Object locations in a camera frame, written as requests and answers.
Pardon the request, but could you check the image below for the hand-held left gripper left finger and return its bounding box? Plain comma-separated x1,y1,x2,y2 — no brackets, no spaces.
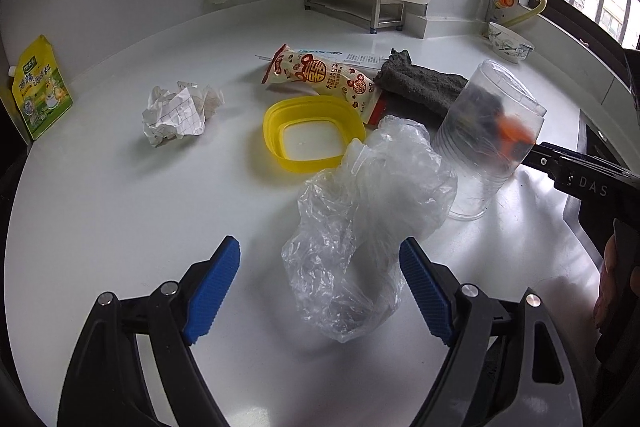
57,234,241,427

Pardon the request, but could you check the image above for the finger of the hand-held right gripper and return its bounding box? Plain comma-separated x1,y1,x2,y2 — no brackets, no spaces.
520,139,568,182

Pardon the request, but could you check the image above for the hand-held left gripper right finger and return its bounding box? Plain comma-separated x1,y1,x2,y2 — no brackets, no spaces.
399,238,587,427

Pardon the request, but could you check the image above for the clear plastic cup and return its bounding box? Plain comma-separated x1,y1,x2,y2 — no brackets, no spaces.
432,59,547,222

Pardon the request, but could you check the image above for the clear plastic bag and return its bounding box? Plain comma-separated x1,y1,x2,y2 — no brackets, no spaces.
281,117,458,344

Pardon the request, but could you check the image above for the red and cream snack wrapper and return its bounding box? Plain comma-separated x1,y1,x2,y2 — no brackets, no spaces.
259,44,386,125

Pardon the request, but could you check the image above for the person's right hand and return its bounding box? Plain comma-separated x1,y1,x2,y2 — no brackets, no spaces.
595,227,626,333

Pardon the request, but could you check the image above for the orange plastic piece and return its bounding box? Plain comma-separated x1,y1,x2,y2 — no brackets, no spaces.
497,114,537,154

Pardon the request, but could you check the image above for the patterned ceramic bowl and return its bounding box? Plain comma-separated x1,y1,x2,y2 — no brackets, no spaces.
487,22,535,64

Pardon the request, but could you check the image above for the grey cloth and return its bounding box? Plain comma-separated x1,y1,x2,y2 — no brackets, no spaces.
372,48,468,118

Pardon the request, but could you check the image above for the crumpled white paper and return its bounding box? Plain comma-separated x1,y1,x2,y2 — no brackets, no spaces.
141,79,226,148

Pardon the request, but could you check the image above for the yellow seasoning pouch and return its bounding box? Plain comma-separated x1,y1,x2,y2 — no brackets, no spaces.
11,34,74,141

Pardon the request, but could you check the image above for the yellow gas hose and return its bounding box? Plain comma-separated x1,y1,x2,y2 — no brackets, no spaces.
500,0,547,28

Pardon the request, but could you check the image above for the yellow plastic lid ring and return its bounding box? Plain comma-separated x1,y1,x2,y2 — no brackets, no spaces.
263,95,367,175

